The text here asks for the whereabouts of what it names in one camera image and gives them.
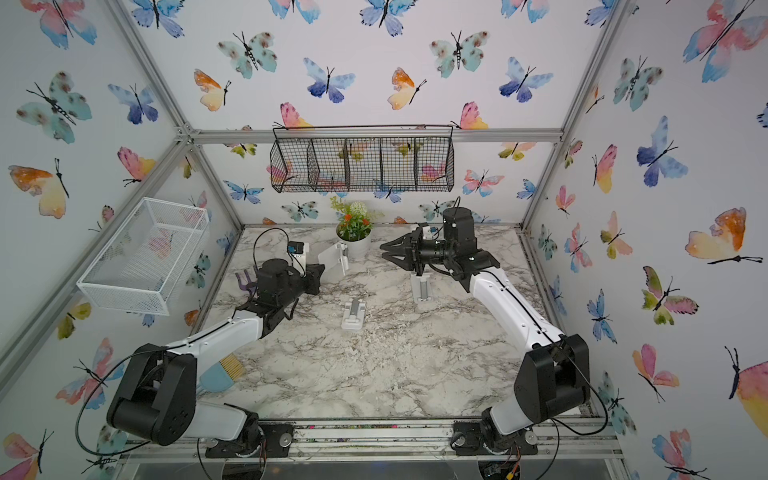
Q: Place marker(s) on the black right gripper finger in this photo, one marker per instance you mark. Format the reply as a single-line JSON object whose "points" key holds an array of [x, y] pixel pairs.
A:
{"points": [[406, 243], [407, 261]]}

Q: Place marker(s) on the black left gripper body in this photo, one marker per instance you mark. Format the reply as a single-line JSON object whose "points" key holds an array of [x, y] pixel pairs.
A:
{"points": [[297, 286]]}

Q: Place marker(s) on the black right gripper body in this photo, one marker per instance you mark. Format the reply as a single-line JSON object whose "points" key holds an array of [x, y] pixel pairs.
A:
{"points": [[431, 253]]}

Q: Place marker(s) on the grey folding phone stand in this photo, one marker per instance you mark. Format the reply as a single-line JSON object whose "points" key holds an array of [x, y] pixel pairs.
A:
{"points": [[421, 287]]}

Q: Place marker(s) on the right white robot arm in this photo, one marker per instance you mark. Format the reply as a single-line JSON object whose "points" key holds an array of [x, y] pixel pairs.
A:
{"points": [[553, 376]]}

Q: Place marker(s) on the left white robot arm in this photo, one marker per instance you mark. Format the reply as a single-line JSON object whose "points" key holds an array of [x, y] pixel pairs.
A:
{"points": [[156, 399]]}

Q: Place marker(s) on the purple plastic fork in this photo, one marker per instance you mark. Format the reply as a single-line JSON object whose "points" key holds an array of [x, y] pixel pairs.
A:
{"points": [[247, 281]]}

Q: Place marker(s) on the white flower pot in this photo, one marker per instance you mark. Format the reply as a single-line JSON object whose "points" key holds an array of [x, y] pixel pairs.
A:
{"points": [[356, 249]]}

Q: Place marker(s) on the green artificial plant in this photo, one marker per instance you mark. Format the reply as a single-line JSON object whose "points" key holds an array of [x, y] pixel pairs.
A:
{"points": [[355, 219]]}

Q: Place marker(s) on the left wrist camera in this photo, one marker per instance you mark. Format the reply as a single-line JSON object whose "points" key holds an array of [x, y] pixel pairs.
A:
{"points": [[297, 252]]}

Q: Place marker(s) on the black wire wall basket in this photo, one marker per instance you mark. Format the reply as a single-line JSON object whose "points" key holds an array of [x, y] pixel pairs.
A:
{"points": [[363, 159]]}

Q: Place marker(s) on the blue handled brush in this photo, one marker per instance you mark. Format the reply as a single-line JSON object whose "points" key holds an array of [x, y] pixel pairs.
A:
{"points": [[221, 376]]}

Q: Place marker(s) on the white mesh wall basket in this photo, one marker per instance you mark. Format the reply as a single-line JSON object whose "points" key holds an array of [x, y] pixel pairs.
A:
{"points": [[139, 267]]}

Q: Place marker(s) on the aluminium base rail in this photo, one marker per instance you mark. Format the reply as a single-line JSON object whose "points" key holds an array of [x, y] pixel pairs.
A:
{"points": [[349, 440]]}

